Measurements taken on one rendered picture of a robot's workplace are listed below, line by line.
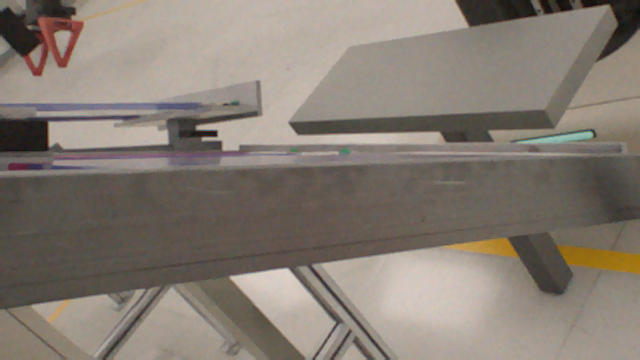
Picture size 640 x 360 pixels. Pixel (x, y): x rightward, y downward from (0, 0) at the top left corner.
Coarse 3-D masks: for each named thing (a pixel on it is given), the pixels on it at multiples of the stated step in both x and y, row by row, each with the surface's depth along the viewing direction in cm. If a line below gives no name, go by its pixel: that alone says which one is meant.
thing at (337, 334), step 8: (328, 328) 144; (336, 328) 143; (344, 328) 142; (328, 336) 143; (336, 336) 141; (344, 336) 142; (352, 336) 144; (320, 344) 142; (328, 344) 141; (336, 344) 141; (344, 344) 142; (312, 352) 142; (320, 352) 141; (328, 352) 140; (336, 352) 142; (344, 352) 142
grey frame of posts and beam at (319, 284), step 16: (304, 272) 135; (320, 272) 138; (320, 288) 138; (336, 288) 140; (320, 304) 142; (336, 304) 141; (352, 304) 143; (336, 320) 144; (352, 320) 144; (368, 336) 148; (368, 352) 147; (384, 352) 150
